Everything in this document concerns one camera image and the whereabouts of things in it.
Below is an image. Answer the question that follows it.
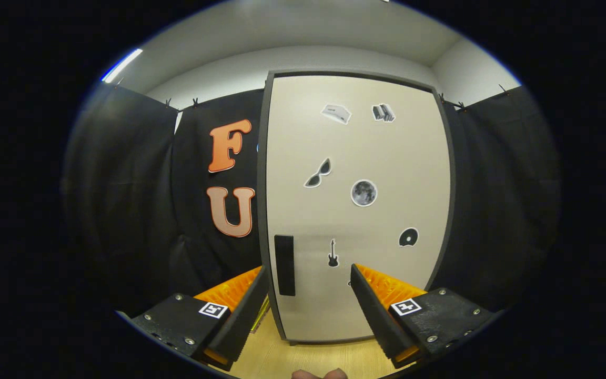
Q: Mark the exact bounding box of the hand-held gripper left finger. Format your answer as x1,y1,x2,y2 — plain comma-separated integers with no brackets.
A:
130,265,271,372

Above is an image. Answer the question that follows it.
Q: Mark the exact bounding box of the black backdrop cloth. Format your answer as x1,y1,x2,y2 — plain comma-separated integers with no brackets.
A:
61,82,561,316

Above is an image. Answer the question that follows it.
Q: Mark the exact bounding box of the black door handle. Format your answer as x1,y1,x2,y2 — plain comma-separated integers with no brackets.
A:
274,234,296,297

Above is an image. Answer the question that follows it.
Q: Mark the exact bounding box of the dark grey shoe cabinet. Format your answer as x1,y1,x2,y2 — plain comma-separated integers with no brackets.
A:
257,68,457,346

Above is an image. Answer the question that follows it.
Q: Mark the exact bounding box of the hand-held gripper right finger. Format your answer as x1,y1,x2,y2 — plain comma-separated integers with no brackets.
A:
350,263,496,369

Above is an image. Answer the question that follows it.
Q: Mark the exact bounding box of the narrow ceiling light strip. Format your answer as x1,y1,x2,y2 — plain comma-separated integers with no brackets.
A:
101,48,144,84

